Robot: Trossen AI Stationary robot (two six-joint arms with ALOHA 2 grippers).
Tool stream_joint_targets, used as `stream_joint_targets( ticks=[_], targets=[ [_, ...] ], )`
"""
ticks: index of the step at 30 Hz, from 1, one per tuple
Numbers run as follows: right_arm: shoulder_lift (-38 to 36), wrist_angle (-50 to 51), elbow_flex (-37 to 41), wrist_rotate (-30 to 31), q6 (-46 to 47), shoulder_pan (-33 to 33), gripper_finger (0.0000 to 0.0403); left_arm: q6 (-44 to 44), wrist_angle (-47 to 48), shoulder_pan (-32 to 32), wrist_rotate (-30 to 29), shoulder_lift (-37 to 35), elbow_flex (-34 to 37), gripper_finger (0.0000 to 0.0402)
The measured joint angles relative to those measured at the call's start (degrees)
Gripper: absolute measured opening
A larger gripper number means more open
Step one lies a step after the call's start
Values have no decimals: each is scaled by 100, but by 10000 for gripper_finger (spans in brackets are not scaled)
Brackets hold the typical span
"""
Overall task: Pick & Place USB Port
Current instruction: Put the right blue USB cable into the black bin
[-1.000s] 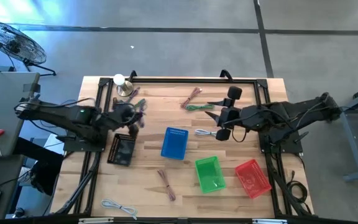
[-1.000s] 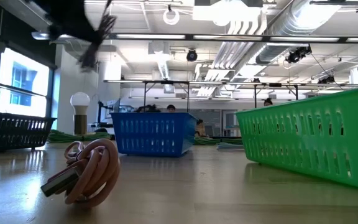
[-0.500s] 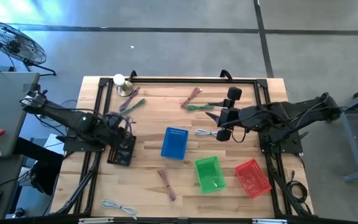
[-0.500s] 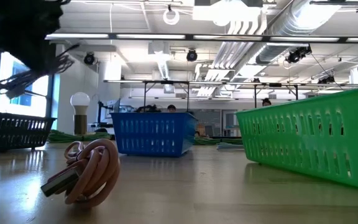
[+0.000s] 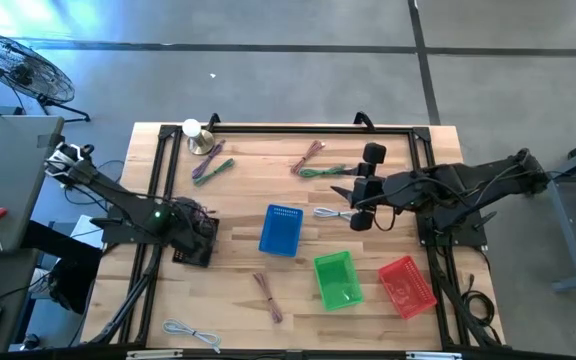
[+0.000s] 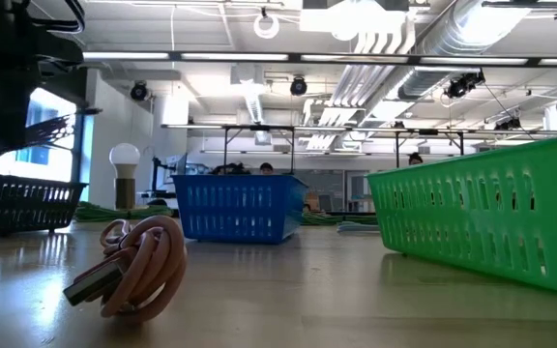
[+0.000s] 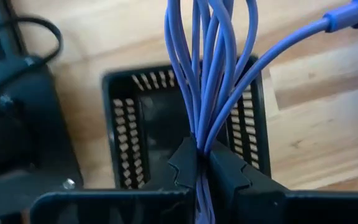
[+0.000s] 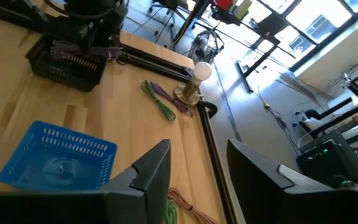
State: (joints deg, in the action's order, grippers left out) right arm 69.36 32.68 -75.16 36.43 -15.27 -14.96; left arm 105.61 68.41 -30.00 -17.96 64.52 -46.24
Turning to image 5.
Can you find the purple USB cable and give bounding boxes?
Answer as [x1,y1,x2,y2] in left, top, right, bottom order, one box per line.
[191,138,228,180]

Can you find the pink USB cable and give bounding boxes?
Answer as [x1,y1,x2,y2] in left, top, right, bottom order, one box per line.
[252,271,285,325]
[289,139,327,176]

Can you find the white USB cable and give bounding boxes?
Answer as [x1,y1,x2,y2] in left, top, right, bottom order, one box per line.
[161,318,223,354]
[312,206,355,222]

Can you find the green plastic basket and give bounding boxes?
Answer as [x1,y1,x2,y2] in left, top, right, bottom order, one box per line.
[313,249,365,312]

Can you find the black metal table frame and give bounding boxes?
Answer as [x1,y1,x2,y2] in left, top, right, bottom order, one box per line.
[87,112,507,351]

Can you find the white paper sheet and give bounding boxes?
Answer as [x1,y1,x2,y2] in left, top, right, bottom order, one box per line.
[70,214,107,250]

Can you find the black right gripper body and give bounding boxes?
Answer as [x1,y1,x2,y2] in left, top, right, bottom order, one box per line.
[350,142,400,232]

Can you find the black floor fan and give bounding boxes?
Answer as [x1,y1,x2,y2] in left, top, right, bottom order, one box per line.
[0,17,92,124]

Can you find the blue plastic basket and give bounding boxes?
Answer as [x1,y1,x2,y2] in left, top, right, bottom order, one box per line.
[258,203,305,259]

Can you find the dark grey desk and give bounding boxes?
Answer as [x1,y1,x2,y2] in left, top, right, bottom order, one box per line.
[0,248,39,354]

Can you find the white metal bracket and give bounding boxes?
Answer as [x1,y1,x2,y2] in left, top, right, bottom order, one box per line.
[126,348,184,360]
[405,350,464,360]

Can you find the black plastic basket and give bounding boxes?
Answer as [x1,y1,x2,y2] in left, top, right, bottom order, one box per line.
[171,215,221,269]

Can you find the green USB cable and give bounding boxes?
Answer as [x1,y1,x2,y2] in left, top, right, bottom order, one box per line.
[192,157,236,188]
[297,163,349,180]

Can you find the red plastic basket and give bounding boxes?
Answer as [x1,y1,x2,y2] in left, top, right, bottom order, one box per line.
[377,255,439,321]

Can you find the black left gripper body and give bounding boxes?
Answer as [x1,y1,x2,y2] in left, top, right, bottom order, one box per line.
[170,197,219,251]

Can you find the black coiled floor cable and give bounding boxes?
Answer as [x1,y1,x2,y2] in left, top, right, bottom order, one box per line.
[460,272,503,346]

